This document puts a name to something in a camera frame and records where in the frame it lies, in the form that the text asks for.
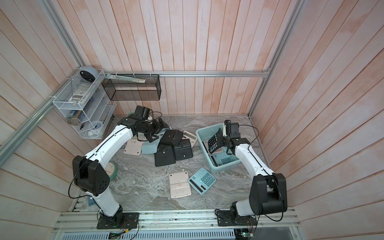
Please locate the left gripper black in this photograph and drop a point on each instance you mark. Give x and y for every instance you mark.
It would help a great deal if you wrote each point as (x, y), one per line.
(158, 128)

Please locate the black calculator face up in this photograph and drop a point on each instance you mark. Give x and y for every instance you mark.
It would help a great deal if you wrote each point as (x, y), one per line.
(216, 142)

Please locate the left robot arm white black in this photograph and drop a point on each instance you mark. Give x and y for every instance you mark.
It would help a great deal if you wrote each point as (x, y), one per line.
(90, 173)

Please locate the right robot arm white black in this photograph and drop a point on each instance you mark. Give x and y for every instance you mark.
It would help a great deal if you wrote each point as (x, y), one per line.
(268, 194)

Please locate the teal calculator tilted in pile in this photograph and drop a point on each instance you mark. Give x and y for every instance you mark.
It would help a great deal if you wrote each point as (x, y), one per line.
(150, 148)

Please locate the teal plastic storage box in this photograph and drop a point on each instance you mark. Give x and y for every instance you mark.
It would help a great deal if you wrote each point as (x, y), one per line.
(203, 135)

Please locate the black calculator top of pile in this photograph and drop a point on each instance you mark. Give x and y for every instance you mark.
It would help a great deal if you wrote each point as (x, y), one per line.
(172, 137)

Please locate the pale pink calculator back left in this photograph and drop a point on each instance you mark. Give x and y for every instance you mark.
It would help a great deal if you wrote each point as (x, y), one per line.
(133, 147)

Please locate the black calculator face down left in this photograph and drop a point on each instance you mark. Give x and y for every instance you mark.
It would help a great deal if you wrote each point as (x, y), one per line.
(165, 155)

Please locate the black calculator face down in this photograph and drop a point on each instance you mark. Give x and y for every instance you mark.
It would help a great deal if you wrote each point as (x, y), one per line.
(165, 155)
(183, 151)

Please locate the black calculator face down right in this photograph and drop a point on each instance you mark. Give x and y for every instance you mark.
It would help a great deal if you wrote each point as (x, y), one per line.
(183, 151)

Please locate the teal calculator face up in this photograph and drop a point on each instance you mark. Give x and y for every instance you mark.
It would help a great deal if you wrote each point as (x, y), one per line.
(202, 181)

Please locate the pink calculator under black one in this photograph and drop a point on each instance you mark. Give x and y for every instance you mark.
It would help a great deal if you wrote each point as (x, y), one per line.
(179, 186)

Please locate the white mug on shelf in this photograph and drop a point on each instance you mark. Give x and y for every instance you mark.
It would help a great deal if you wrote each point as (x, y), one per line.
(95, 128)

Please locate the green round desk clock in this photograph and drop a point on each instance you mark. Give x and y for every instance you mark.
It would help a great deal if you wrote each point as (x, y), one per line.
(111, 170)

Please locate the ruler on black basket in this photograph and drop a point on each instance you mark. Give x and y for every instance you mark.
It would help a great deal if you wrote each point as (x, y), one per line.
(125, 78)

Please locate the grey round alarm clock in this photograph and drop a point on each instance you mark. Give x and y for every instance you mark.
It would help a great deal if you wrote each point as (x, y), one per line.
(89, 74)

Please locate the black wire mesh basket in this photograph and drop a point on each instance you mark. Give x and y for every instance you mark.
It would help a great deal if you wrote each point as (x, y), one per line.
(127, 91)

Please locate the white wire mesh shelf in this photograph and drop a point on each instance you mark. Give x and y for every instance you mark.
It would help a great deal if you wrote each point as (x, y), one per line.
(81, 102)

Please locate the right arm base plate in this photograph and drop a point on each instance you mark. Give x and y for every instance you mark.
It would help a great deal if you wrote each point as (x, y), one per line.
(228, 218)

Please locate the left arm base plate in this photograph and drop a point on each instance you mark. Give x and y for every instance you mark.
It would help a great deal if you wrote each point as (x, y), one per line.
(119, 221)

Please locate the aluminium front rail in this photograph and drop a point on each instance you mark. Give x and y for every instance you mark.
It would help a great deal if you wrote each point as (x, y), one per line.
(75, 222)

